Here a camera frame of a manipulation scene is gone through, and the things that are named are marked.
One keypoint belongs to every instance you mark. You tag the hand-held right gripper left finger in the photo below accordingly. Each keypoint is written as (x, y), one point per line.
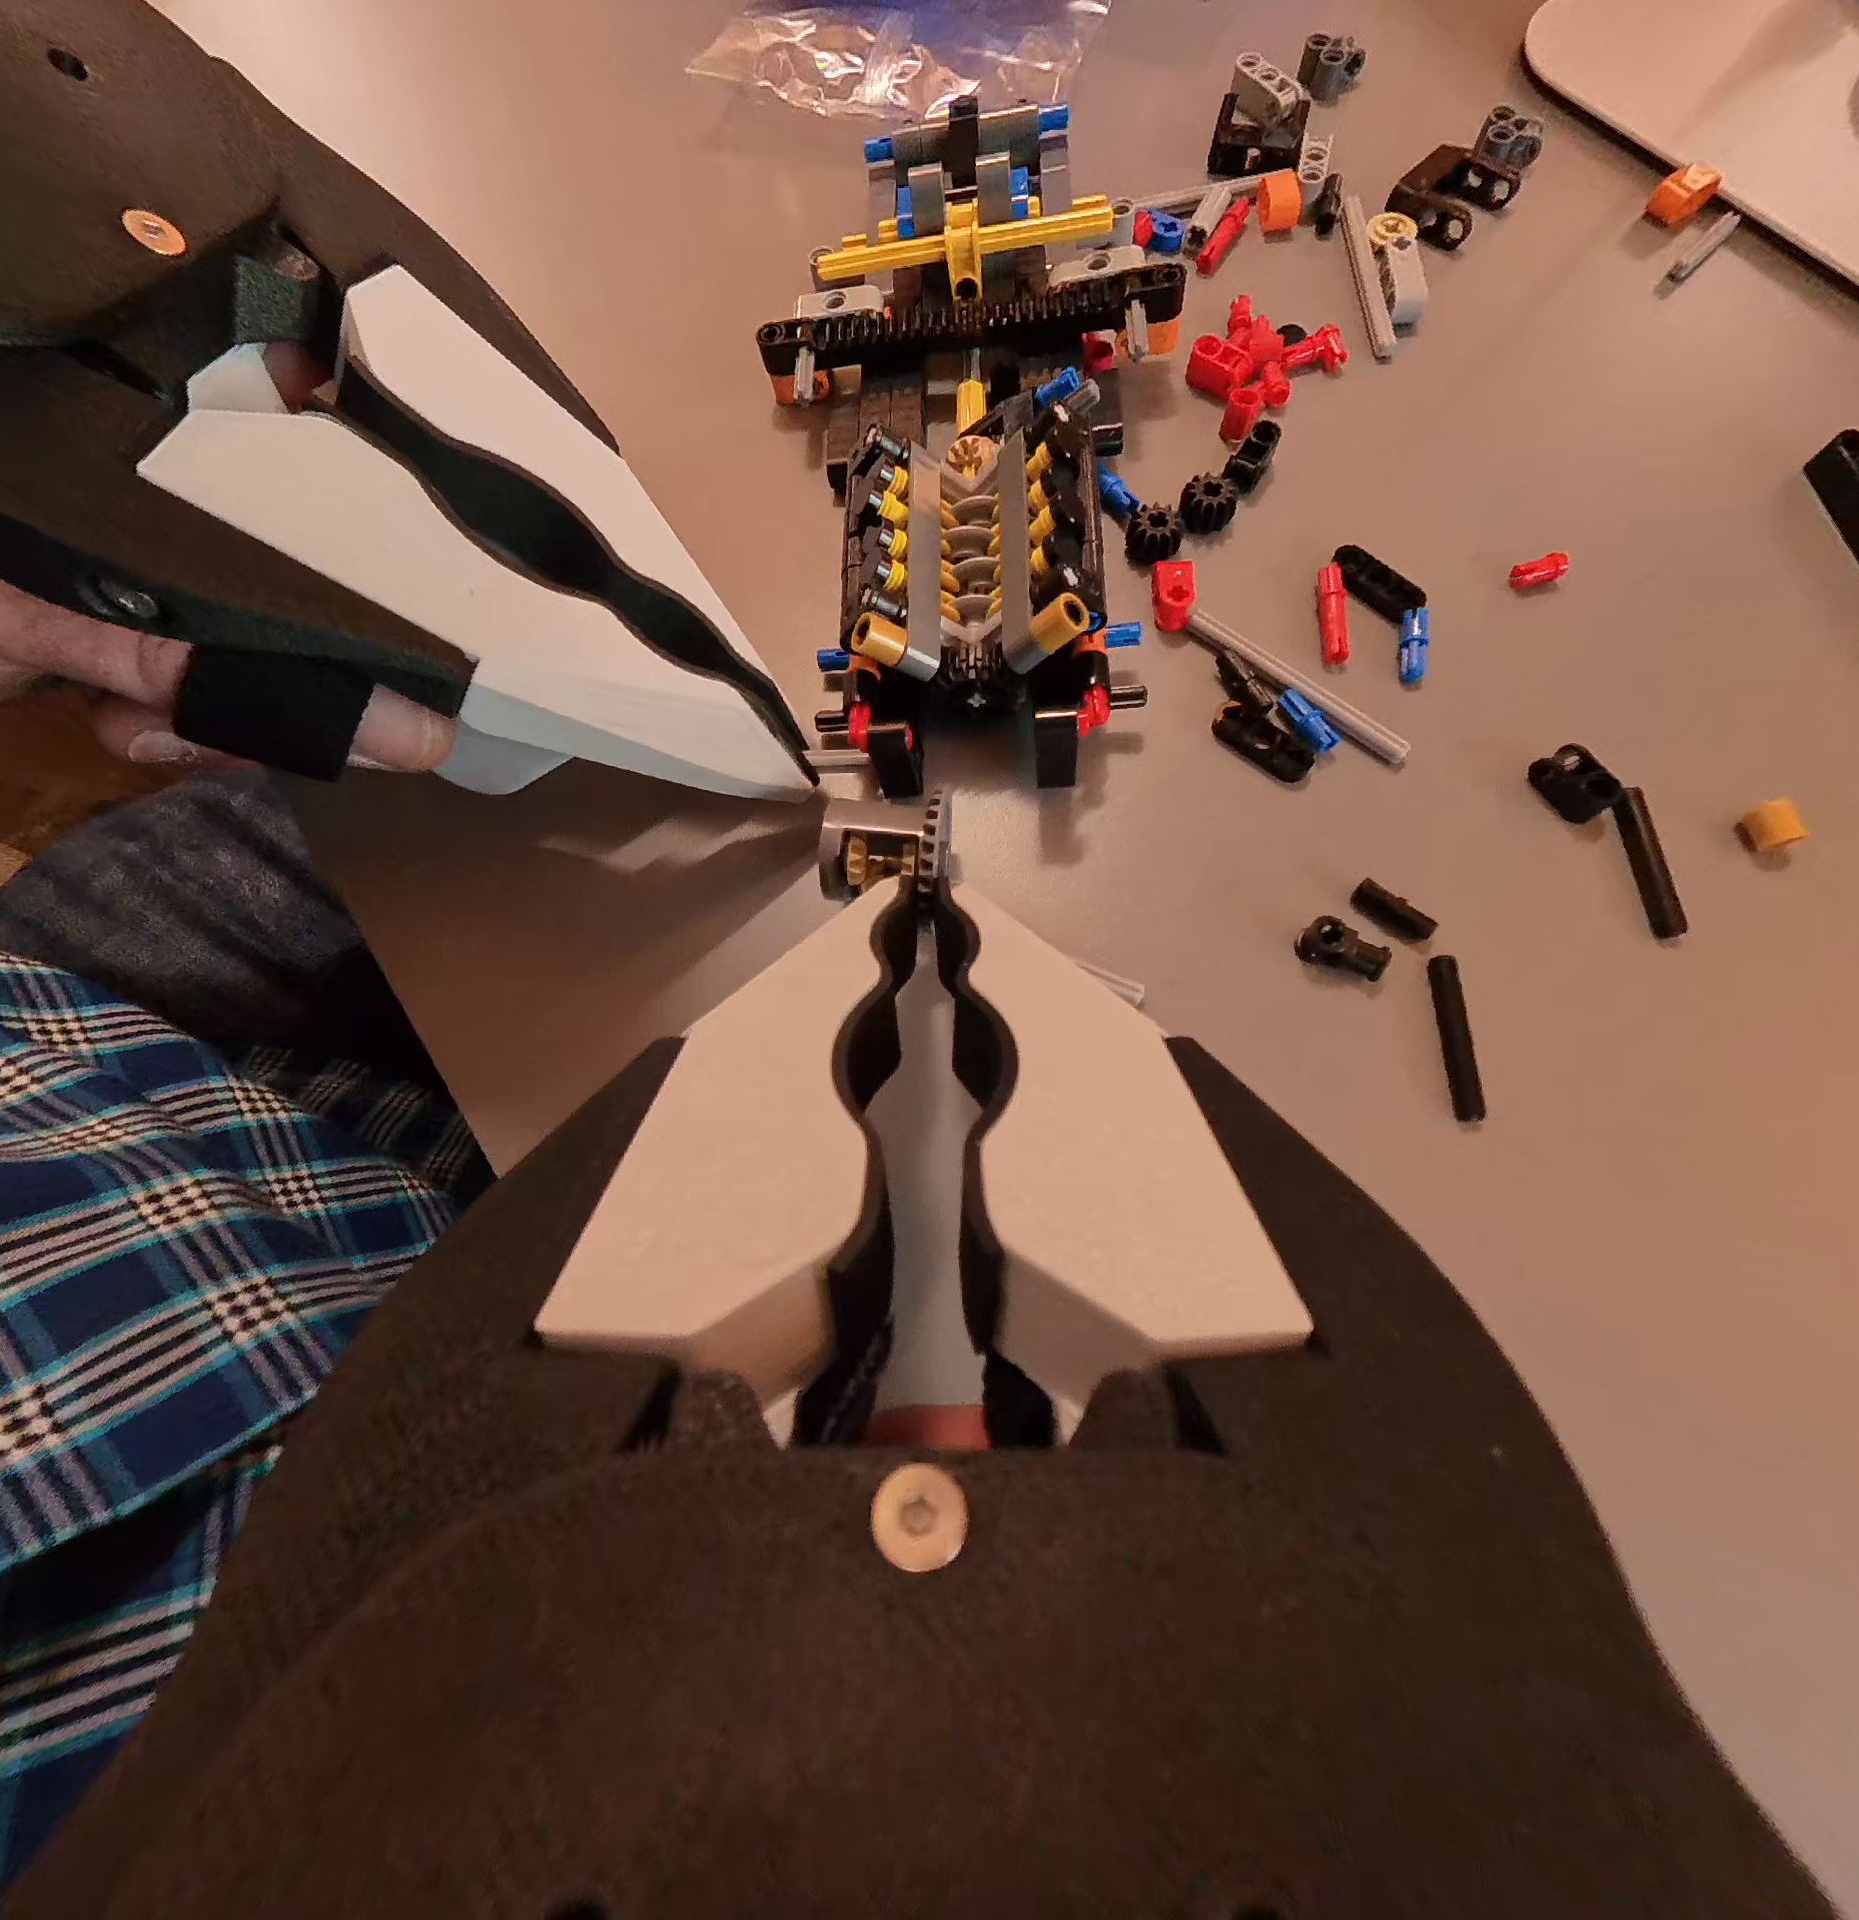
(706, 1202)

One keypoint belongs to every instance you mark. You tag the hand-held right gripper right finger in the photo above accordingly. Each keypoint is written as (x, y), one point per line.
(1140, 1202)

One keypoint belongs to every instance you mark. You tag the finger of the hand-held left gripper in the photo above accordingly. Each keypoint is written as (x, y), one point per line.
(568, 450)
(421, 601)

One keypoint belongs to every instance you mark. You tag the grey lego differential gear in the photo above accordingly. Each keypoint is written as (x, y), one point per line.
(855, 854)

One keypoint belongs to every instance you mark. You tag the lego car chassis model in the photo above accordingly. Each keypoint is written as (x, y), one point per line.
(974, 601)

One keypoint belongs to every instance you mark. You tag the black lego ball connector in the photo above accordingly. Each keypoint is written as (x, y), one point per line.
(1341, 951)

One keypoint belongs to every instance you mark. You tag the short black lego tube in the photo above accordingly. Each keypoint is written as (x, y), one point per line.
(1453, 1040)

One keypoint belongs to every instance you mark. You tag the black lego pin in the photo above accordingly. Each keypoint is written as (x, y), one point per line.
(1327, 209)
(1246, 680)
(1392, 910)

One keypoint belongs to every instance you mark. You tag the black thin lego liftarm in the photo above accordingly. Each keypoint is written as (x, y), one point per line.
(1260, 750)
(1381, 576)

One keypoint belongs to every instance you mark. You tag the long grey lego axle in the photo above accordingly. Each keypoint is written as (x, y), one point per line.
(1362, 732)
(1390, 340)

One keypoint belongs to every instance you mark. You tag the small black lego gear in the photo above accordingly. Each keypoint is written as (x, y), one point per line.
(1152, 534)
(1212, 501)

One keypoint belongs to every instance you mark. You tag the black lego axle connector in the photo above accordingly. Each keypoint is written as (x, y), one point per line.
(1566, 784)

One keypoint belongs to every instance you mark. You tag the red lego connector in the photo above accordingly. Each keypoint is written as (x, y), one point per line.
(1175, 593)

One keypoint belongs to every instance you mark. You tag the long black lego tube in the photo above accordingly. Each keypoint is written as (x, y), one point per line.
(1654, 869)

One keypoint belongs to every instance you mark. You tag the pile of red lego pieces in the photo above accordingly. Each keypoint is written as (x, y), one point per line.
(1233, 361)

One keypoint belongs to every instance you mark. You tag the grey lego pin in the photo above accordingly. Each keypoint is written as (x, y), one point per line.
(1208, 209)
(1708, 249)

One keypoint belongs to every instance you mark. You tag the small black lego connector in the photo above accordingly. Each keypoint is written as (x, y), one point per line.
(1254, 457)

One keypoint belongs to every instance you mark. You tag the yellow lego bush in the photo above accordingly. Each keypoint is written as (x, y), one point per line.
(1773, 827)

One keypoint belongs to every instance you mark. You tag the small red lego pin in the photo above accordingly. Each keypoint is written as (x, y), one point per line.
(1542, 567)

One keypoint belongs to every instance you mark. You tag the orange lego piece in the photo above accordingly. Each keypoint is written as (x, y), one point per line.
(1275, 203)
(1678, 195)

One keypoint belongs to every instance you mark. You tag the small light grey lego connector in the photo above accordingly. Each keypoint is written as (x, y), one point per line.
(1318, 153)

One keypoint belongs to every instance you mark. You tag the dark grey lego connector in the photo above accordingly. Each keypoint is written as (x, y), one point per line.
(1330, 63)
(1513, 140)

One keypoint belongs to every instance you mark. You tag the black angled lego liftarm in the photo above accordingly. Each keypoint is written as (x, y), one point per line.
(1428, 181)

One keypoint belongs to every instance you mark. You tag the long black lego beam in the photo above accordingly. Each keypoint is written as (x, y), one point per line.
(1858, 501)

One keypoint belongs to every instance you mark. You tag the person's left hand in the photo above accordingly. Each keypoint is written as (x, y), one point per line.
(61, 650)

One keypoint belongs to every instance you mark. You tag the grey trousers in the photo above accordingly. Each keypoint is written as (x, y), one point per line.
(163, 889)

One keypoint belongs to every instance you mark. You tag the clear plastic bag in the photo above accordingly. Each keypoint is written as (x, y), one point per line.
(807, 60)

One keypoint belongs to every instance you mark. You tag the blue plaid shirt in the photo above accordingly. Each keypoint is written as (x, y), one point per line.
(152, 1277)

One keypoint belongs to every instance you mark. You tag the light grey liftarm tan bush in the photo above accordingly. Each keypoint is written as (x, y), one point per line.
(1399, 278)

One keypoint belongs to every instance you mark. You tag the pale rounded flat board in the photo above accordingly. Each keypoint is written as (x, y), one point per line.
(1771, 120)

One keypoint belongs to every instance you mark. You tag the black lego bracket piece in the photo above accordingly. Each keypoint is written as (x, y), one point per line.
(1242, 149)

